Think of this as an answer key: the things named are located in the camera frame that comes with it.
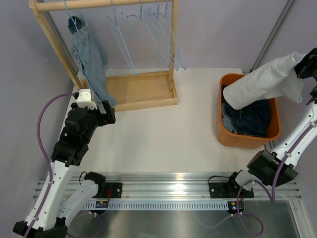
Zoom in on light denim jacket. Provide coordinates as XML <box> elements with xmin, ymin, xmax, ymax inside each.
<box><xmin>71</xmin><ymin>23</ymin><xmax>116</xmax><ymax>106</ymax></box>

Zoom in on light blue jacket hanger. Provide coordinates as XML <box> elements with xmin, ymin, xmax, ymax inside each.
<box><xmin>63</xmin><ymin>0</ymin><xmax>87</xmax><ymax>35</ymax></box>

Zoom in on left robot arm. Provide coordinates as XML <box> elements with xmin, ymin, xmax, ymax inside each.
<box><xmin>13</xmin><ymin>101</ymin><xmax>116</xmax><ymax>238</ymax></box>

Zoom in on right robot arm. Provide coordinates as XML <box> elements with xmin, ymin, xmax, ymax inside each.
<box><xmin>223</xmin><ymin>49</ymin><xmax>317</xmax><ymax>201</ymax></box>

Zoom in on aluminium corner post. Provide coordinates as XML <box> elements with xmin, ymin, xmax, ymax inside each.
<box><xmin>250</xmin><ymin>0</ymin><xmax>296</xmax><ymax>72</ymax></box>

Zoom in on light blue shirt hanger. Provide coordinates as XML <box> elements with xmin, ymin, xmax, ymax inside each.
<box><xmin>106</xmin><ymin>0</ymin><xmax>137</xmax><ymax>75</ymax></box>

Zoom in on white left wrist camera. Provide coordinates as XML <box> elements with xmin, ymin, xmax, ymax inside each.
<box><xmin>74</xmin><ymin>89</ymin><xmax>98</xmax><ymax>110</ymax></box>

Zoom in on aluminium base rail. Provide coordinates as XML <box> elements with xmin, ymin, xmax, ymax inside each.
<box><xmin>32</xmin><ymin>172</ymin><xmax>302</xmax><ymax>211</ymax></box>

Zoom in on light blue grey-skirt hanger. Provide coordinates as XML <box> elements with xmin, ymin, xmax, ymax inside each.
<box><xmin>154</xmin><ymin>0</ymin><xmax>186</xmax><ymax>71</ymax></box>

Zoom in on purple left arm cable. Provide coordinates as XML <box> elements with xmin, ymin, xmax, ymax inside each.
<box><xmin>22</xmin><ymin>93</ymin><xmax>80</xmax><ymax>238</ymax></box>

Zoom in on white shirt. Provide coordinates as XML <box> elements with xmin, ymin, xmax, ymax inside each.
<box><xmin>222</xmin><ymin>52</ymin><xmax>305</xmax><ymax>110</ymax></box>

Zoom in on light blue denim skirt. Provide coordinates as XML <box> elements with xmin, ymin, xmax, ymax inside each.
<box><xmin>221</xmin><ymin>103</ymin><xmax>238</xmax><ymax>134</ymax></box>

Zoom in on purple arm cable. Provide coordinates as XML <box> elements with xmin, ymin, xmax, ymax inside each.
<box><xmin>22</xmin><ymin>93</ymin><xmax>80</xmax><ymax>238</ymax></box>
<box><xmin>236</xmin><ymin>121</ymin><xmax>317</xmax><ymax>235</ymax></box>

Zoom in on wooden clothes rack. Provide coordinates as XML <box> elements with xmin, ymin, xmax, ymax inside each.
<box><xmin>29</xmin><ymin>0</ymin><xmax>178</xmax><ymax>111</ymax></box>

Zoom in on light blue dark-denim hanger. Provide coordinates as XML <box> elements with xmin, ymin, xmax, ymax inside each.
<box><xmin>121</xmin><ymin>0</ymin><xmax>168</xmax><ymax>66</ymax></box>

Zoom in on dark blue denim garment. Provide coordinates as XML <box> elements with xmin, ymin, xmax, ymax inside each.
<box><xmin>221</xmin><ymin>96</ymin><xmax>271</xmax><ymax>137</ymax></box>

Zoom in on orange plastic basket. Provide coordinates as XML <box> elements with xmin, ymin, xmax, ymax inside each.
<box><xmin>216</xmin><ymin>73</ymin><xmax>282</xmax><ymax>149</ymax></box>

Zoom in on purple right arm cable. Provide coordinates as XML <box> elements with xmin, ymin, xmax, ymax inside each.
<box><xmin>236</xmin><ymin>121</ymin><xmax>317</xmax><ymax>235</ymax></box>

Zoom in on light blue skirt hanger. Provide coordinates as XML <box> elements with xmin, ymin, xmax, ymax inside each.
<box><xmin>145</xmin><ymin>7</ymin><xmax>170</xmax><ymax>67</ymax></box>

